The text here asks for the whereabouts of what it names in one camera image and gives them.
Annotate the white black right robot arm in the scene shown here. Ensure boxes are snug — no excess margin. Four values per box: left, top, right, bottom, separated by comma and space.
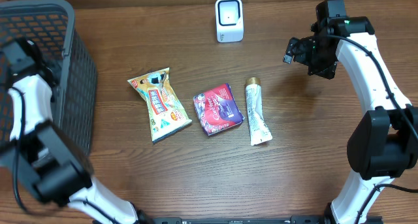
283, 0, 417, 223

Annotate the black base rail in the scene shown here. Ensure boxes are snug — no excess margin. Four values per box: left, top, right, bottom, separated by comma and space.
93, 215, 383, 224

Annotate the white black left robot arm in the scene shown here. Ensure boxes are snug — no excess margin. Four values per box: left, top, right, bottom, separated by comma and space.
1, 37, 152, 223

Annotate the grey plastic mesh basket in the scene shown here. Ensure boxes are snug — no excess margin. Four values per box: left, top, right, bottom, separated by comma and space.
1, 0, 97, 154

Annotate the white tube with gold cap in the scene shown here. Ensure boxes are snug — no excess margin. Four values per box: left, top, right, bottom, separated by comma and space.
245, 77, 272, 146

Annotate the red purple Carefree pad pack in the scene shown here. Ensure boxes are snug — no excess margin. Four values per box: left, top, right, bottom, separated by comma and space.
193, 83, 245, 136

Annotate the yellow snack bag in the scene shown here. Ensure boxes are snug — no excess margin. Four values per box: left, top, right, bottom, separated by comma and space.
127, 67, 192, 143

